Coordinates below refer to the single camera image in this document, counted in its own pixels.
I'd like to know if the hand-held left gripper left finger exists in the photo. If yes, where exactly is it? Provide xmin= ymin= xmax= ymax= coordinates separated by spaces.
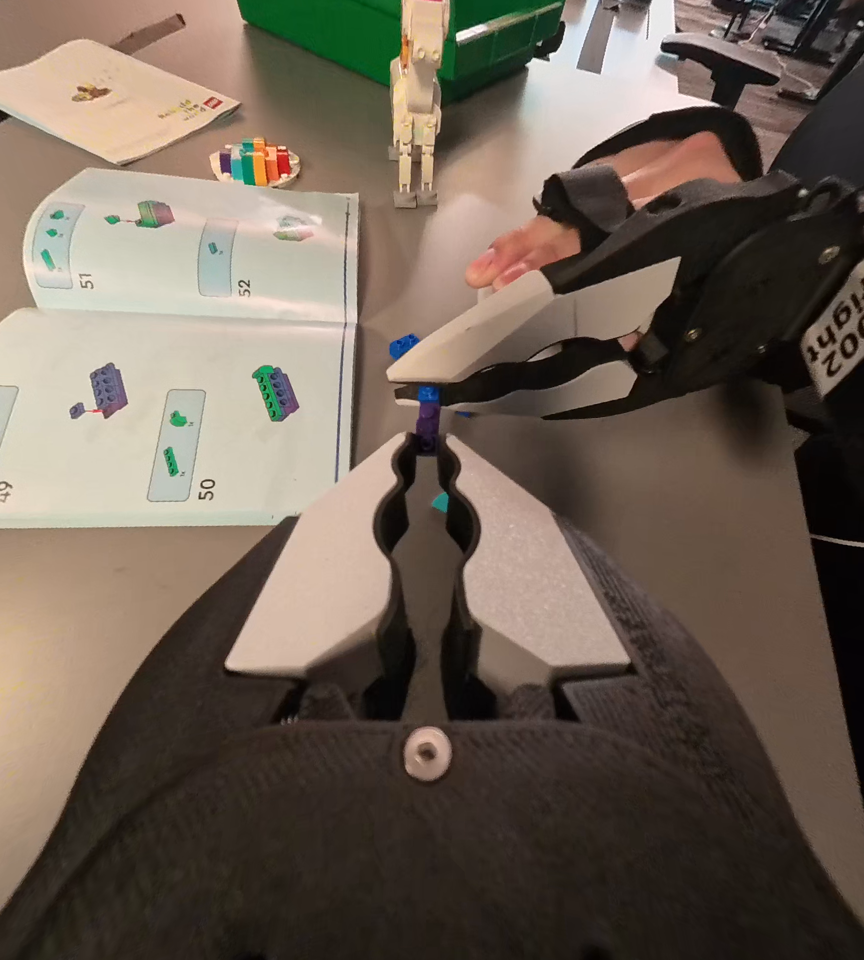
xmin=223 ymin=432 xmax=418 ymax=680

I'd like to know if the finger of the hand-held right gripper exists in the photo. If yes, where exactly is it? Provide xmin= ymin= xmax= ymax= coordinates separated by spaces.
xmin=438 ymin=354 xmax=641 ymax=423
xmin=385 ymin=257 xmax=683 ymax=404

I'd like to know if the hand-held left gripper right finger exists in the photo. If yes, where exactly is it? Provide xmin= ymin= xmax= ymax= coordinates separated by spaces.
xmin=438 ymin=433 xmax=633 ymax=682

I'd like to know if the small blue purple lego assembly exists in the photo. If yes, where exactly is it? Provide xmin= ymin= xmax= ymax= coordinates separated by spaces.
xmin=413 ymin=384 xmax=444 ymax=457

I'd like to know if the person's right forearm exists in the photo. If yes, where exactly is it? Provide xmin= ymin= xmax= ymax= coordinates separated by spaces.
xmin=754 ymin=11 xmax=864 ymax=200

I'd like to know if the white lego unicorn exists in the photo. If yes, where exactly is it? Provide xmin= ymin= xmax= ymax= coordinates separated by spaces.
xmin=389 ymin=0 xmax=451 ymax=210

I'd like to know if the open lego instruction booklet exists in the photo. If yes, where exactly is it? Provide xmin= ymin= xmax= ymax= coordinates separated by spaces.
xmin=0 ymin=167 xmax=361 ymax=530

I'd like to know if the rainbow lego build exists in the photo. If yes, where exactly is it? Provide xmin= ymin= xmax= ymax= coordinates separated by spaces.
xmin=209 ymin=137 xmax=303 ymax=189

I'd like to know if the closed lego instruction booklet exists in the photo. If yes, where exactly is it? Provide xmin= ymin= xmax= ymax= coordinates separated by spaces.
xmin=0 ymin=39 xmax=241 ymax=166

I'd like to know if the person's right hand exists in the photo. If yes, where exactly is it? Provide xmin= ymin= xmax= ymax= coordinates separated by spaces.
xmin=465 ymin=131 xmax=742 ymax=292

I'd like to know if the black office chair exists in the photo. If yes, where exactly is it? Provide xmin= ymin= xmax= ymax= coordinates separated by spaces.
xmin=660 ymin=0 xmax=785 ymax=110

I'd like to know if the green plastic bin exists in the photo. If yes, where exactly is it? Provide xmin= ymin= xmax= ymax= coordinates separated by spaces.
xmin=235 ymin=0 xmax=566 ymax=102

